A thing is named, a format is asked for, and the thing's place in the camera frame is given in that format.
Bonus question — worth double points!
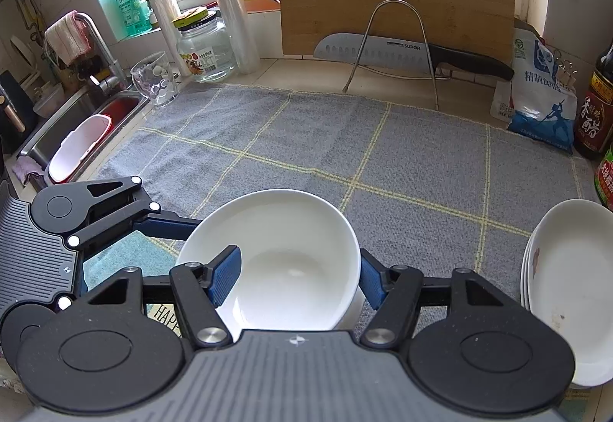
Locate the grey teal checked cloth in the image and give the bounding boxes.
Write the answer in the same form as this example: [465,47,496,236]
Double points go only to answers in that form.
[79,84,602,341]

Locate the green-lidded sauce jar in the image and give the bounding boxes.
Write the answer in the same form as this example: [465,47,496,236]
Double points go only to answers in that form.
[594,146,613,212]

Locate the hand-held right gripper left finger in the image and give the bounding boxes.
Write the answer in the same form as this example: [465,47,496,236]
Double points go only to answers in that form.
[85,245,243,350]

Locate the black-handled kitchen knife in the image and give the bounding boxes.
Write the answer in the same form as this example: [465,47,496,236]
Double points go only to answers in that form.
[313,32,515,82]

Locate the glass jar black-yellow lid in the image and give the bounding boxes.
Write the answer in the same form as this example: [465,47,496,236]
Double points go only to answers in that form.
[172,9,240,84]

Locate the white plate reddish stain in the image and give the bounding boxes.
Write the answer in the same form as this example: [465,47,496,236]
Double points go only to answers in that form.
[527,198,613,387]

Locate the white blue salt bag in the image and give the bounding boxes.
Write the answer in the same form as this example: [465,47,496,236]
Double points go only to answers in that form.
[491,17,580,154]

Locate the steel faucet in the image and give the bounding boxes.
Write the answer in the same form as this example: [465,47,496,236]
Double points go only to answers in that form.
[43,12,128,94]

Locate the clear glass mug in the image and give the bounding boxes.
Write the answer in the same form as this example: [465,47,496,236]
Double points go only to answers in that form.
[130,51,180,107]

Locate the steel sink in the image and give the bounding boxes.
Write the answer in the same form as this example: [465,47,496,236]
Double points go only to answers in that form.
[16,87,150,186]

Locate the pink striped dishcloth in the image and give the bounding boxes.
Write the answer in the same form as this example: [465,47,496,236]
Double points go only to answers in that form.
[44,11,93,66]

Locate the large plastic wrap roll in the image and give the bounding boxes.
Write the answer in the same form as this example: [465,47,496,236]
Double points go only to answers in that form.
[198,0,262,74]

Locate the binder clips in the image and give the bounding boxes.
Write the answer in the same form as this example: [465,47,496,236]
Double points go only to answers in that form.
[553,49,578,85]

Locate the red basin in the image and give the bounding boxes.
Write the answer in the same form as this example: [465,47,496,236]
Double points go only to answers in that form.
[45,96,144,183]

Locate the metal wire rack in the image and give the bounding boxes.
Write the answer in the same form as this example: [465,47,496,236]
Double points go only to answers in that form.
[341,0,440,111]

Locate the yellow printed card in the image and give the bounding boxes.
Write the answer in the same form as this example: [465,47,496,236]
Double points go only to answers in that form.
[146,302,180,337]

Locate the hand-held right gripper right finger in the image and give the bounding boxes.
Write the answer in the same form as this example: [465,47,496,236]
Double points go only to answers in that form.
[359,248,520,351]

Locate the dark vinegar bottle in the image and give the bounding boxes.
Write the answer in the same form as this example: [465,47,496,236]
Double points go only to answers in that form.
[574,41,613,160]

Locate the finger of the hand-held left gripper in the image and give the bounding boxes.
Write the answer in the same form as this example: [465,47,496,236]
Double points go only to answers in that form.
[55,292,84,312]
[67,177,203,251]

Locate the white basin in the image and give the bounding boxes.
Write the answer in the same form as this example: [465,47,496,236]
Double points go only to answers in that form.
[48,114,113,183]

